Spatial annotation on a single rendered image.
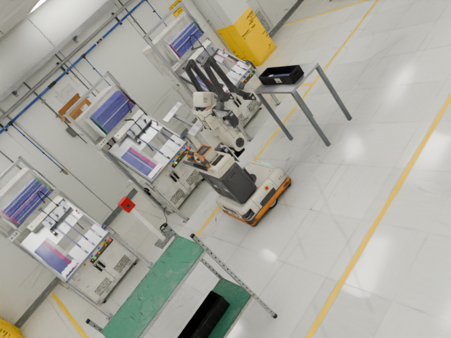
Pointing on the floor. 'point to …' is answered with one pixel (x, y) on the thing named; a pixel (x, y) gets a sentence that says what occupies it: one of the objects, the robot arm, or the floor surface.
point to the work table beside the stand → (301, 98)
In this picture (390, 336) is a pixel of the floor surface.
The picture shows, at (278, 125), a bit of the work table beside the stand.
